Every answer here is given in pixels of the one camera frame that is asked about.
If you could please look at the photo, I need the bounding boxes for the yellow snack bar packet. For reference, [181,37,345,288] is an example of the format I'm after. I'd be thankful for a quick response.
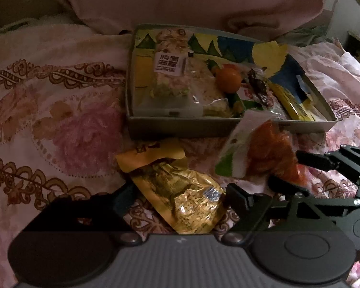
[269,82,315,122]

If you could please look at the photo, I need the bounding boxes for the bag of orange fruits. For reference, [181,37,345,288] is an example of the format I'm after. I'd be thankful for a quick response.
[215,110,306,186]

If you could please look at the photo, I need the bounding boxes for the orange yellow snack packet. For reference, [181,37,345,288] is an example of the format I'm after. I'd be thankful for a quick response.
[116,140,227,235]

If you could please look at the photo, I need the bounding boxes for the clear packet brown meat snack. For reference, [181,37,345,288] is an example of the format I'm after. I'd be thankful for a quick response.
[248,69,274,108]

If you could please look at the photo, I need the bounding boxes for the clear packet of oat crisps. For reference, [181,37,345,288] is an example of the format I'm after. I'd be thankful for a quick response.
[186,57,232,118]

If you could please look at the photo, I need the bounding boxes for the small orange fruit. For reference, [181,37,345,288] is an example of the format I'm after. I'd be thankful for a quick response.
[216,64,242,93]

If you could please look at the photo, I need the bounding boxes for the clear packet of nut bars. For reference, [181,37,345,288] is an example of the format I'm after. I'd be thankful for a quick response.
[150,27,190,98]

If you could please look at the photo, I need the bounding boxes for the white green bean snack bag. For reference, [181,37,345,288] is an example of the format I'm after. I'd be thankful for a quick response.
[237,83,287,120]

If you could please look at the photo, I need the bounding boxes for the green snack stick packet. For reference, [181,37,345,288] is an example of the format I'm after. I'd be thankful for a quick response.
[225,92,246,118]

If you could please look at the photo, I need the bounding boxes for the pink floral bed quilt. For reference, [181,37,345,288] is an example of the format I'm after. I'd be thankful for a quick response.
[0,15,360,287]

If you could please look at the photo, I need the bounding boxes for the grey tray with cartoon lining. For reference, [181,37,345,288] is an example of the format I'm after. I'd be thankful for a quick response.
[126,24,336,139]

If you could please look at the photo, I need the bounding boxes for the large pink pillow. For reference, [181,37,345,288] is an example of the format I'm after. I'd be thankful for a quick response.
[64,0,326,41]

